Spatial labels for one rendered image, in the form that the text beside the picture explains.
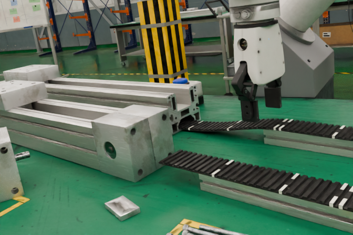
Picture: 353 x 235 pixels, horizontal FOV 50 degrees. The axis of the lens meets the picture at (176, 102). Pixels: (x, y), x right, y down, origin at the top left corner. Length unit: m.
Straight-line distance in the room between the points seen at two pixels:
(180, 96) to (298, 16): 0.39
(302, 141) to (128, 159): 0.29
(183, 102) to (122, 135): 0.28
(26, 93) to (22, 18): 5.57
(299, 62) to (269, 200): 0.51
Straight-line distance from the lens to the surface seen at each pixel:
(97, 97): 0.98
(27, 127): 0.87
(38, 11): 6.33
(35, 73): 1.24
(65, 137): 0.74
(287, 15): 1.05
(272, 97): 0.74
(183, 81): 0.97
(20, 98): 0.95
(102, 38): 11.70
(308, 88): 0.97
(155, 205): 0.55
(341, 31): 5.47
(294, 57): 0.96
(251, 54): 0.63
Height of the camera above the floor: 1.05
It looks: 15 degrees down
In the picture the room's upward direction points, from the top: 8 degrees counter-clockwise
